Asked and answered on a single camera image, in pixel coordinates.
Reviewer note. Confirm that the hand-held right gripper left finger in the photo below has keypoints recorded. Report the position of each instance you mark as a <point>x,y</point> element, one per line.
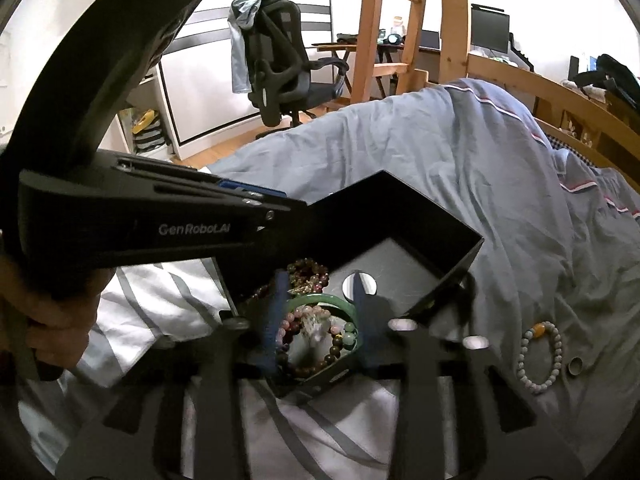
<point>275,325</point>

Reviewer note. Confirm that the wooden bunk bed frame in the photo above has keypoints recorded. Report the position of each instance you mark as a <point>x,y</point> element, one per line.
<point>510,75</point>

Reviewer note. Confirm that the black computer monitor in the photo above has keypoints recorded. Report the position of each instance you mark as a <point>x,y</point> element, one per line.
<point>490,30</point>

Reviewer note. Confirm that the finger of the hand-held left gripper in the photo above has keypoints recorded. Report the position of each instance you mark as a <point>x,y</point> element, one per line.
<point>280,207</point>
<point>245,188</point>

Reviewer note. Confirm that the black cardboard box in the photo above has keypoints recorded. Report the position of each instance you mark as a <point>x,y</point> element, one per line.
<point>390,210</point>

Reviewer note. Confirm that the yellow object on shelf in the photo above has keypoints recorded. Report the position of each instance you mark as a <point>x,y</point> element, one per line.
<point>142,121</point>

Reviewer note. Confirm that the pile of dark clothes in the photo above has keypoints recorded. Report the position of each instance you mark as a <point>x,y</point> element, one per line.
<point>610,72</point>

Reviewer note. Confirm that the light blue garment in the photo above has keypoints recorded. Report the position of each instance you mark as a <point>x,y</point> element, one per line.
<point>240,45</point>

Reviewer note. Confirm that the green jade bangle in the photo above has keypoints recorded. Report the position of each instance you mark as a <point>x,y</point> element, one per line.
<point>300,304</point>

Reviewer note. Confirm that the white sliding door wardrobe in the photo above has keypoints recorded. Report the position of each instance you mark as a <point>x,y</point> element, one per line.
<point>210,85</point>

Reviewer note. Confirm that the person's left hand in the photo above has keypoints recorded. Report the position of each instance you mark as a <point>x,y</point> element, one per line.
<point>55,325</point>

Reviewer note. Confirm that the checkered bed sheet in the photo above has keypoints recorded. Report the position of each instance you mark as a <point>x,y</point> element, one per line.
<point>567,144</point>

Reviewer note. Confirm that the grey white striped duvet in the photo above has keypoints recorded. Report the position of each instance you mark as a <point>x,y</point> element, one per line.
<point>475,170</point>

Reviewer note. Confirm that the black office chair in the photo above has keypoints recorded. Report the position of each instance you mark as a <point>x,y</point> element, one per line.
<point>280,75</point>

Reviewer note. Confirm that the wooden ladder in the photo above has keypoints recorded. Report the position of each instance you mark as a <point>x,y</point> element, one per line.
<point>367,35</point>

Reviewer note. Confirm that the wooden desk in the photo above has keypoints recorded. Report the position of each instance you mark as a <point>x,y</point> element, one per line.
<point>340,48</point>

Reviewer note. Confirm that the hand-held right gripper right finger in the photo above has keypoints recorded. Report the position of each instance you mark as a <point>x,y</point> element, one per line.
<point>364,320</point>

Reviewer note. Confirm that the white bookshelf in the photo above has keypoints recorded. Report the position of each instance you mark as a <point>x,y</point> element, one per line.
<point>165,110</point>

